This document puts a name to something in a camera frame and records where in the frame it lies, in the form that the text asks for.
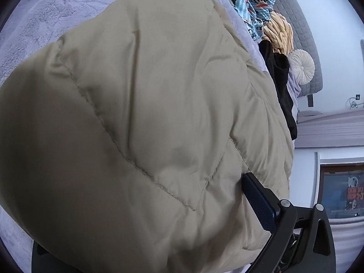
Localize beige puffer jacket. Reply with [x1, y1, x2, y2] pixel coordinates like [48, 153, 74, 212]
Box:
[0, 0, 294, 273]

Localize dark framed window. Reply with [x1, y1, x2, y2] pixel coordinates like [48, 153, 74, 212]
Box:
[317, 163, 363, 219]

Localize lavender curtain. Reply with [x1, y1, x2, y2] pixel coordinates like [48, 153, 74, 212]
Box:
[294, 109, 364, 149]

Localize lavender plush bedspread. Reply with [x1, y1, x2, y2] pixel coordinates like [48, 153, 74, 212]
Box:
[0, 0, 302, 273]

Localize peach striped garment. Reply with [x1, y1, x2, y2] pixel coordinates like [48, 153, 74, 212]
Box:
[262, 11, 294, 55]

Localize grey quilted headboard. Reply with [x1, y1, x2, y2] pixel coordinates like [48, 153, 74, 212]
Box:
[274, 0, 323, 96]

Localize black folded garment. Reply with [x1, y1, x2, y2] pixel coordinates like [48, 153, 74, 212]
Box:
[258, 40, 297, 141]

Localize round white pleated cushion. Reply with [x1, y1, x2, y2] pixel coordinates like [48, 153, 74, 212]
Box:
[288, 49, 315, 85]

